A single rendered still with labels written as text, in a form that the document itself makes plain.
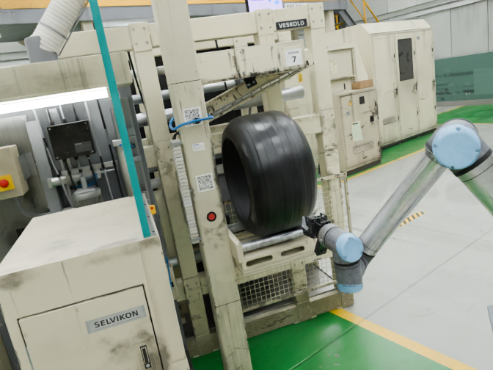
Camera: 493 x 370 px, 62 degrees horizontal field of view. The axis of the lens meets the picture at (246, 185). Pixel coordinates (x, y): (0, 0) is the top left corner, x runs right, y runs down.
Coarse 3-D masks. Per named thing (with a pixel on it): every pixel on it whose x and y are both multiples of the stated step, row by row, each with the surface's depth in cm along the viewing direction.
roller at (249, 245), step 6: (294, 228) 192; (300, 228) 191; (276, 234) 188; (282, 234) 189; (288, 234) 189; (294, 234) 190; (300, 234) 191; (252, 240) 186; (258, 240) 186; (264, 240) 186; (270, 240) 187; (276, 240) 187; (282, 240) 189; (246, 246) 184; (252, 246) 184; (258, 246) 185; (264, 246) 187
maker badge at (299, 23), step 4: (292, 20) 237; (296, 20) 238; (300, 20) 239; (304, 20) 240; (276, 24) 235; (280, 24) 236; (284, 24) 236; (288, 24) 237; (292, 24) 238; (296, 24) 239; (300, 24) 239; (304, 24) 240; (276, 28) 235; (280, 28) 236; (284, 28) 237; (288, 28) 238; (292, 28) 238
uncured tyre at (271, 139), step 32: (224, 128) 195; (256, 128) 174; (288, 128) 176; (224, 160) 209; (256, 160) 168; (288, 160) 170; (256, 192) 170; (288, 192) 171; (256, 224) 180; (288, 224) 183
